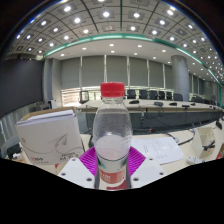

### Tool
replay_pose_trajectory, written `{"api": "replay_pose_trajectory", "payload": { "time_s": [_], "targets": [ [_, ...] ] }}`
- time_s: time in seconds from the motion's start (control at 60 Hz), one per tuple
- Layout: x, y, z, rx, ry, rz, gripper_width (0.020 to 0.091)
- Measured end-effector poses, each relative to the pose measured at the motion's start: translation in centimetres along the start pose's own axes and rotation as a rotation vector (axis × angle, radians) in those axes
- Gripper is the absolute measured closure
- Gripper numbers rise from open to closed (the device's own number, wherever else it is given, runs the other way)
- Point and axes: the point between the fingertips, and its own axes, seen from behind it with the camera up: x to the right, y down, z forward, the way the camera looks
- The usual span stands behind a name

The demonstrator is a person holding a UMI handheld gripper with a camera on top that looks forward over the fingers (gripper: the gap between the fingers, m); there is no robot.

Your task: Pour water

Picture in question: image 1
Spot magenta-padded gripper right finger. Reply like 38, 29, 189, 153
126, 146, 166, 190

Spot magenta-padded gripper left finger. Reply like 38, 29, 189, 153
56, 146, 99, 190

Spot clear red-capped water bottle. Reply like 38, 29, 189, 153
92, 81, 134, 190

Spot white printed paper sheets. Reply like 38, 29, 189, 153
130, 136, 186, 166

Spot white printer paper carton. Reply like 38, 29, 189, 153
15, 106, 85, 166

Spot white power strip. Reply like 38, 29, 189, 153
186, 155, 206, 166

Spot small open white box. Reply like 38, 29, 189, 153
189, 126, 217, 159

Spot black power adapter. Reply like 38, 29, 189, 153
6, 143, 22, 160

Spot row of black office chairs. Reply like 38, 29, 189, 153
78, 88, 208, 104

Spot recessed ceiling lights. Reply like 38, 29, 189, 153
9, 0, 224, 81

